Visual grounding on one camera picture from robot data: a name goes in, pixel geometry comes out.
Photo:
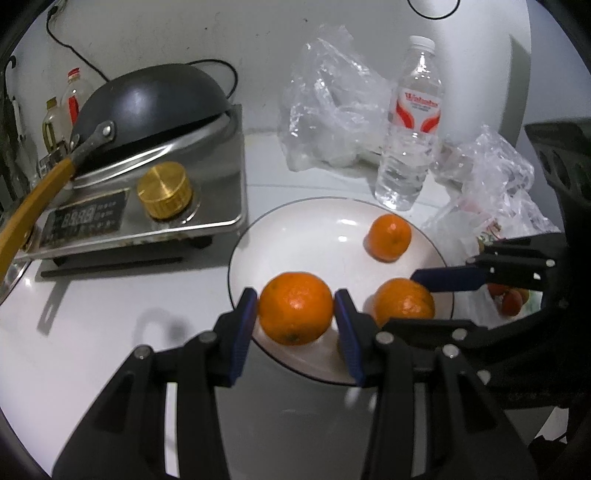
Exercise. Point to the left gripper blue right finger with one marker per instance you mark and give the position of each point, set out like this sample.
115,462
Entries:
354,334

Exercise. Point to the red cherry tomato one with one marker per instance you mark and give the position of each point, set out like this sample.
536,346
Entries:
497,290

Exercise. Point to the steel induction cooker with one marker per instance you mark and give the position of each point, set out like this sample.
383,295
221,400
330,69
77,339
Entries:
101,210

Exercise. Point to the black wok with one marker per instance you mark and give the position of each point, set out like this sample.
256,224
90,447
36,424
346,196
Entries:
121,115

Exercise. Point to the red cherry tomato two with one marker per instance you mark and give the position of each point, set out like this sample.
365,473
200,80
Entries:
511,303

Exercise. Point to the white round plate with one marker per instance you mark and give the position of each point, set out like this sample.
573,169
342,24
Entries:
324,236

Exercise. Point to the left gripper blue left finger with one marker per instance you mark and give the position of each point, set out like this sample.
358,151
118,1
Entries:
243,320

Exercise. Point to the mandarin orange two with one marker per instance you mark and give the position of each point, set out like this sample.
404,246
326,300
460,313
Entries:
295,308

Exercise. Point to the mandarin orange one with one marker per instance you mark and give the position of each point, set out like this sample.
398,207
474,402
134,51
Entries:
389,238

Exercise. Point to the clear oil bottle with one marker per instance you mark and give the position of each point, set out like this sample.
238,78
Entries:
55,130

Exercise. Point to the red label sauce bottle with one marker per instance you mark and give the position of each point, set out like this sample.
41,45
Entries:
78,91

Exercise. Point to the bagged white bowl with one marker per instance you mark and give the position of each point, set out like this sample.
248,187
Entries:
334,109

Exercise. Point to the mandarin orange three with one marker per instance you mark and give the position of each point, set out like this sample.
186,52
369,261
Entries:
402,298

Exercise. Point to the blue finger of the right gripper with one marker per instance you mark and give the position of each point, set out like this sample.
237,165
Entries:
451,279

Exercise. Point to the clear plastic water bottle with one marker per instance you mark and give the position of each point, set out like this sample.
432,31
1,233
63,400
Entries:
414,116

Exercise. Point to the printed clear plastic bag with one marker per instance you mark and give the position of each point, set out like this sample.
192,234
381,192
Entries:
529,263

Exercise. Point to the crumpled clear plastic bag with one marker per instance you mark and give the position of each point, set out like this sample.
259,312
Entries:
490,183

